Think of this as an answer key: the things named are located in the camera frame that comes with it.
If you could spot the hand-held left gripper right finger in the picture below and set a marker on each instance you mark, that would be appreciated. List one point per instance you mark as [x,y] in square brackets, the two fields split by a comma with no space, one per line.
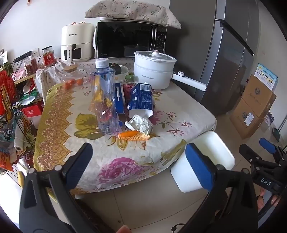
[199,165]

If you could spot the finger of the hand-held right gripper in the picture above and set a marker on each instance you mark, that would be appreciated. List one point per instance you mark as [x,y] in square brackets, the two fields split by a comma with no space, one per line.
[267,144]
[245,151]

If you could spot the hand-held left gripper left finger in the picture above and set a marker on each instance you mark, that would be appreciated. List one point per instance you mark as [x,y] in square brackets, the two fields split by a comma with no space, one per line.
[78,165]

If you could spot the white plastic bin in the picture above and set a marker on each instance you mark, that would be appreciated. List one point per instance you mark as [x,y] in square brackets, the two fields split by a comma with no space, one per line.
[215,145]

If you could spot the white tissue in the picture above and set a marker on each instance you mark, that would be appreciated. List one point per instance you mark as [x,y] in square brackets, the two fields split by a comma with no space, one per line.
[139,123]

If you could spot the clear plastic water bottle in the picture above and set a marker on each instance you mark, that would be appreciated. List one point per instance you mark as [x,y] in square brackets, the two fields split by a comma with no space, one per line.
[104,94]

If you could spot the slim blue box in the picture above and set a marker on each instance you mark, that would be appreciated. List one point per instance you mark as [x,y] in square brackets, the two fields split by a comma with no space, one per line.
[118,96]

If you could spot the blue white carton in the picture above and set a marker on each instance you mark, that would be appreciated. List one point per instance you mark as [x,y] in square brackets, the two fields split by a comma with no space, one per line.
[140,98]

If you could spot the person's right hand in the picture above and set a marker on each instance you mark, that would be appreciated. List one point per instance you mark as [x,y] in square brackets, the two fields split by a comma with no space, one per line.
[261,200]

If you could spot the person's left hand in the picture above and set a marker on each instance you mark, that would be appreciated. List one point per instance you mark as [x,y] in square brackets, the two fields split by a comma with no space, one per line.
[124,229]

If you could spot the cardboard box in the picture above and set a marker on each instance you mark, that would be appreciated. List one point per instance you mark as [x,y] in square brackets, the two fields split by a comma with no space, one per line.
[246,121]
[257,94]

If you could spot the floral tablecloth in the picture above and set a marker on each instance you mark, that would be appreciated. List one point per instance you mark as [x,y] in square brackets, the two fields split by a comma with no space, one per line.
[125,170]

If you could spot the blue white printed box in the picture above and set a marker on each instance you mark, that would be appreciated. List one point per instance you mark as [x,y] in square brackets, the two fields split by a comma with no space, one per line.
[268,77]

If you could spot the red box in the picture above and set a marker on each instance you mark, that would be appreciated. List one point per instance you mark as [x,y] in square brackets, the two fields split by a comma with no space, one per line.
[32,110]

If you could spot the glass jar with wooden lid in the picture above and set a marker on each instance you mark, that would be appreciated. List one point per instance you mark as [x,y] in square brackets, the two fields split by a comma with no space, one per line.
[71,80]

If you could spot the grey refrigerator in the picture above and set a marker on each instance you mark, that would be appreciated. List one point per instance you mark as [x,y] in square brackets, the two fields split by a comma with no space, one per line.
[224,67]

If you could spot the red drink carton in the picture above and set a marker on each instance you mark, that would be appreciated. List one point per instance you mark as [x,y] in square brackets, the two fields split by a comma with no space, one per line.
[128,88]

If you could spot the white bowl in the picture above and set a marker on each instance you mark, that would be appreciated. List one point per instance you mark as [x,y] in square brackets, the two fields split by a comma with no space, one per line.
[122,75]

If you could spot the wooden shelf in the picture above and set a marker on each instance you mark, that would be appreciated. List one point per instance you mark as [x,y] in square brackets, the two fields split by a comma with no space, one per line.
[24,78]

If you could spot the small green round object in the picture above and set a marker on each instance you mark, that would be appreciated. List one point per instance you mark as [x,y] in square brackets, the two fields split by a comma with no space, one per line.
[130,76]

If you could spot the white electric pot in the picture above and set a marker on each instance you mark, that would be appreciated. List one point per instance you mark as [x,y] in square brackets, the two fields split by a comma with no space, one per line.
[152,74]

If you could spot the red spice jar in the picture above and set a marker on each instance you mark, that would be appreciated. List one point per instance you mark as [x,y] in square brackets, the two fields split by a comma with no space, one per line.
[48,57]

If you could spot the white air fryer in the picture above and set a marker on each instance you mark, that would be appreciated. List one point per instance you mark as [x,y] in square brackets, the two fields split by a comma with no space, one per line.
[77,33]

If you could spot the black microwave oven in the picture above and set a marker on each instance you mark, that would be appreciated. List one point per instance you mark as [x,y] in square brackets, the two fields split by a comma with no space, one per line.
[125,40]

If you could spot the floral cloth cover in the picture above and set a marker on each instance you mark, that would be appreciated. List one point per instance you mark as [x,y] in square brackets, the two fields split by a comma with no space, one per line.
[134,9]

